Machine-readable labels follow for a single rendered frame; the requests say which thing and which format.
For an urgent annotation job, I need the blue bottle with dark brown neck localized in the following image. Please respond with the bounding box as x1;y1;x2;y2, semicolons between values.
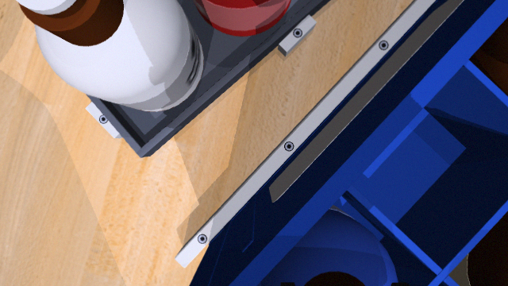
257;205;398;286

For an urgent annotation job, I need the black tray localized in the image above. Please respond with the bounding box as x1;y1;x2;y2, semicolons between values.
87;0;330;154

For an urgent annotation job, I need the white bottle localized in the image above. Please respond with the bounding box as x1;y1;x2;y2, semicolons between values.
16;0;204;112

